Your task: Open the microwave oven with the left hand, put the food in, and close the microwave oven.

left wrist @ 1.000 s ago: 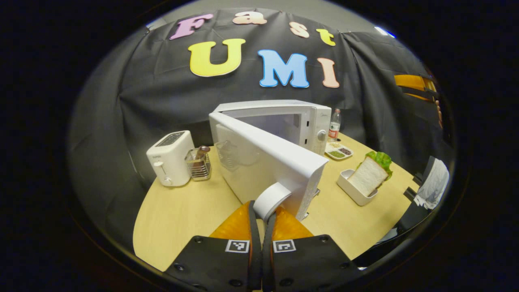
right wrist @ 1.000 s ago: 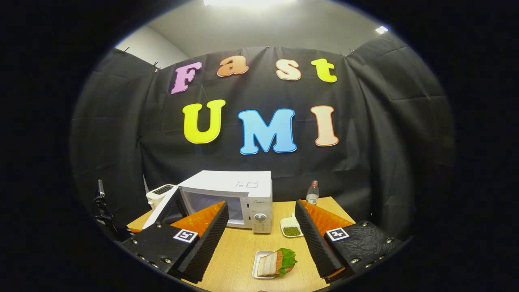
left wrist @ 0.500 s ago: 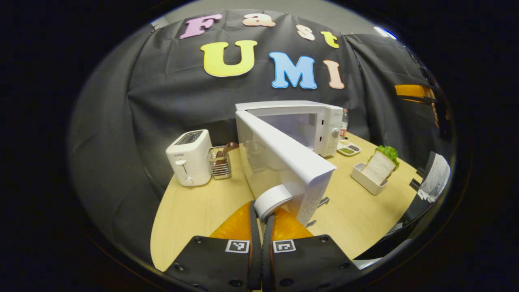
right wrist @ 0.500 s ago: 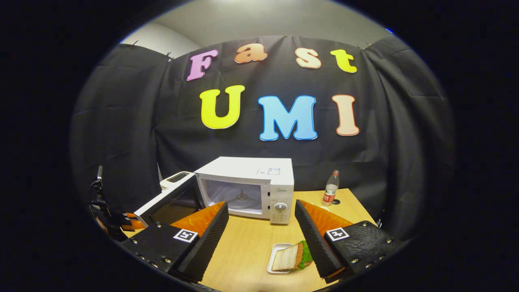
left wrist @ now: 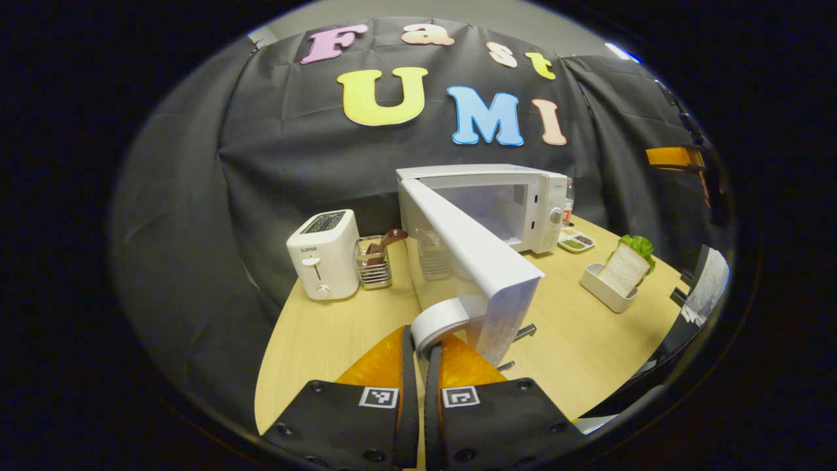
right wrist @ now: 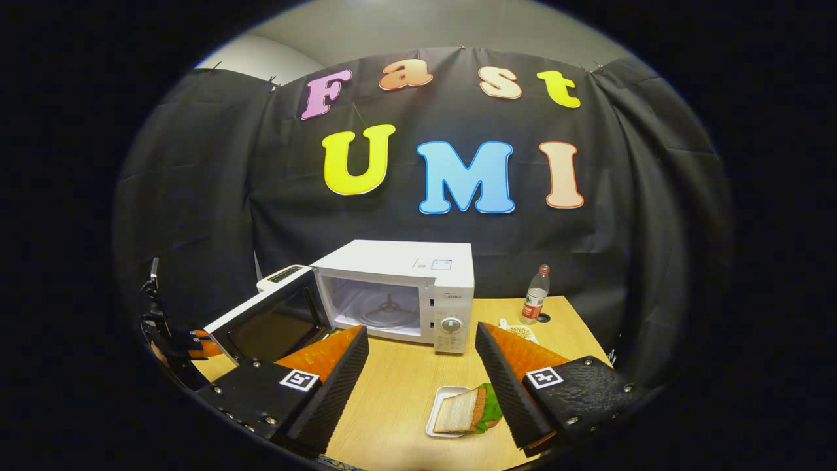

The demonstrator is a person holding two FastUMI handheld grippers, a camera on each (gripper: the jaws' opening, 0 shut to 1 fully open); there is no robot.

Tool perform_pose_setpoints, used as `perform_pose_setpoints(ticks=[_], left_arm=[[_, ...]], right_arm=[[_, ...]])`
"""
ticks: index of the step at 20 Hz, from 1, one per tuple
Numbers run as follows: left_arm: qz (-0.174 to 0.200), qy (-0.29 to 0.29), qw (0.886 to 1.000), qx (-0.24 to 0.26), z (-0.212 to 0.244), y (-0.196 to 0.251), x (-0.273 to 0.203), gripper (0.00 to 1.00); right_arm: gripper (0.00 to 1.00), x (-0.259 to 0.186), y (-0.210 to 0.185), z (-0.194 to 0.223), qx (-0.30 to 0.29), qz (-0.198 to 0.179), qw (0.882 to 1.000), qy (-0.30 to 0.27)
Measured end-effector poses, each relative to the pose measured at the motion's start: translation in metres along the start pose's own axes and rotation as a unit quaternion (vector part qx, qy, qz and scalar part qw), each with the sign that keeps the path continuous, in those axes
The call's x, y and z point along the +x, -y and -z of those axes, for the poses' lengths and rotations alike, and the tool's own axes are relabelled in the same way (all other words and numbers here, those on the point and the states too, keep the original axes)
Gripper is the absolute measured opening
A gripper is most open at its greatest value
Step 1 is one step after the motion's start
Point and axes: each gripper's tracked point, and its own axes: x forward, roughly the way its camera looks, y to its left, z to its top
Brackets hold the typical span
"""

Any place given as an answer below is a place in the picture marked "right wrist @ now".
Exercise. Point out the glass microwave turntable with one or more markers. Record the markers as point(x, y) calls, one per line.
point(386, 311)

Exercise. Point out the black backdrop cloth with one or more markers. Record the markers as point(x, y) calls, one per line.
point(588, 248)

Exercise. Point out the white toaster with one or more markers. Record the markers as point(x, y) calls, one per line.
point(281, 275)

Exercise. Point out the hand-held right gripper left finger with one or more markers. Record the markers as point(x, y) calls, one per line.
point(333, 392)

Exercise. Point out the lettuce sandwich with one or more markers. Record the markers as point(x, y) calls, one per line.
point(461, 411)

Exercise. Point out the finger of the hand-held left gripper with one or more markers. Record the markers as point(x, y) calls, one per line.
point(206, 350)
point(201, 334)

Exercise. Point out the clear bottle with red label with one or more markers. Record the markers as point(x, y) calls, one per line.
point(535, 301)

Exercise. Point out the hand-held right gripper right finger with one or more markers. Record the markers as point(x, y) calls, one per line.
point(510, 386)

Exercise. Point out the white microwave oven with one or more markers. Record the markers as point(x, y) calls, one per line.
point(392, 261)

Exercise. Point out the white rectangular tray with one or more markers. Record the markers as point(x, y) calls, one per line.
point(439, 402)

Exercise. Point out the white divided dish of beans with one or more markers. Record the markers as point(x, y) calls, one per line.
point(520, 331)

